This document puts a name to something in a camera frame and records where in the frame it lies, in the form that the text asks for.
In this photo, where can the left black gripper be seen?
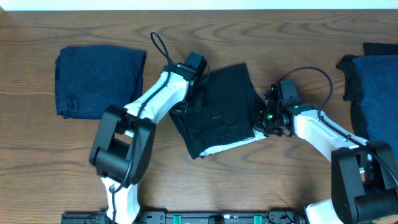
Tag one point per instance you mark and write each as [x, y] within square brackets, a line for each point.
[199, 106]

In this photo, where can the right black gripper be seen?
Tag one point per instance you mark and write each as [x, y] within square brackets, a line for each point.
[259, 122]

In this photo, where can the black shorts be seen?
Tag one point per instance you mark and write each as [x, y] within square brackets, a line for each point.
[222, 114]

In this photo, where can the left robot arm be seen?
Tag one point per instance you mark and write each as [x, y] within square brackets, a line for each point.
[123, 144]

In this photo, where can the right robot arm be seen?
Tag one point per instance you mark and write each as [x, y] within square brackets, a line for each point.
[363, 173]

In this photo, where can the dark clothes pile right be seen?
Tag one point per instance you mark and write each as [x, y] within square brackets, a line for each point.
[371, 88]

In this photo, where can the folded navy blue garment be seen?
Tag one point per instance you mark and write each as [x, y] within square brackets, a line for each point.
[90, 78]

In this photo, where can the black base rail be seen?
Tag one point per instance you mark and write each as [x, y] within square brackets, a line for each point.
[272, 217]

